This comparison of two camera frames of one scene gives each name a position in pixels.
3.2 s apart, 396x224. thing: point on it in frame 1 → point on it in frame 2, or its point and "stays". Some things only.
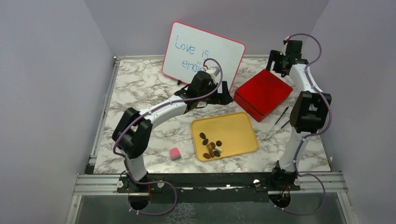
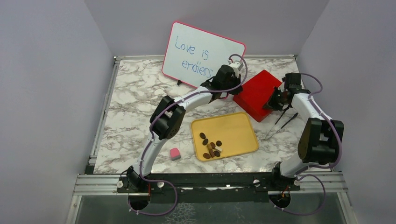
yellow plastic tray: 234,130 stays
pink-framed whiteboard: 188,47 stays
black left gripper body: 216,98 → 233,81
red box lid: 263,94 stays
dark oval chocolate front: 207,156 stays
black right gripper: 273,57 → 271,103
